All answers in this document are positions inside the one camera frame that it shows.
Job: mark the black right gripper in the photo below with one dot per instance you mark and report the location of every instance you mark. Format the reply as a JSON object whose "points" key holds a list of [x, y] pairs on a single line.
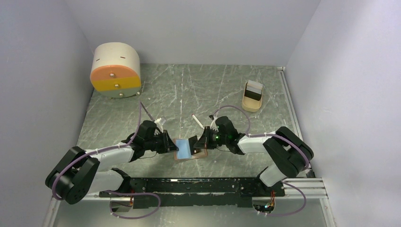
{"points": [[204, 142]]}

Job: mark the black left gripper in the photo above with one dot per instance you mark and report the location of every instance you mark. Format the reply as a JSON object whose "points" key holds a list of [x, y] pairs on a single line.
{"points": [[167, 144]]}

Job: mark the pink leather card holder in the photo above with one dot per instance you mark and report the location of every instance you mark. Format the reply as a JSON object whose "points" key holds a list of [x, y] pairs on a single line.
{"points": [[183, 152]]}

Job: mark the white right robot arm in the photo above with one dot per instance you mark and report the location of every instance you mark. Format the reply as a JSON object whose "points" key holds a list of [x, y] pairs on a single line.
{"points": [[290, 154]]}

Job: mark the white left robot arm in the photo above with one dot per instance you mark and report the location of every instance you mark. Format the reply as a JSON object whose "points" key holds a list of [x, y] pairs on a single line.
{"points": [[81, 172]]}

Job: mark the white pen with red cap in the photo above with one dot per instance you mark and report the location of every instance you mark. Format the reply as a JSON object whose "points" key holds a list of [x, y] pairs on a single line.
{"points": [[197, 121]]}

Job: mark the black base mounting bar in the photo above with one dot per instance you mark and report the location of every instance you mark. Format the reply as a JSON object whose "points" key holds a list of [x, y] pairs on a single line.
{"points": [[169, 192]]}

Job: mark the beige oval tray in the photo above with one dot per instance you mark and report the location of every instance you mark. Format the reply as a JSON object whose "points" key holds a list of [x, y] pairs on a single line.
{"points": [[251, 105]]}

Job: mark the round beige drawer box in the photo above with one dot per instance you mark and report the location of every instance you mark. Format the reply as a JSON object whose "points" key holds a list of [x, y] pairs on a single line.
{"points": [[115, 70]]}

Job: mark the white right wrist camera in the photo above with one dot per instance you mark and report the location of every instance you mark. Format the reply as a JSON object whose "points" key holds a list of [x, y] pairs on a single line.
{"points": [[213, 122]]}

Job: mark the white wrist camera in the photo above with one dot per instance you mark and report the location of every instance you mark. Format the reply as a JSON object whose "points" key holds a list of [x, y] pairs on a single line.
{"points": [[213, 122], [160, 121]]}

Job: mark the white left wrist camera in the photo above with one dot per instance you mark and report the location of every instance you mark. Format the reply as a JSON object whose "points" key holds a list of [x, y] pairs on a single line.
{"points": [[160, 121]]}

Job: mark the aluminium frame rail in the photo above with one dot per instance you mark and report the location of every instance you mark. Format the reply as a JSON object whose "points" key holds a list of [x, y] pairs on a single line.
{"points": [[313, 189]]}

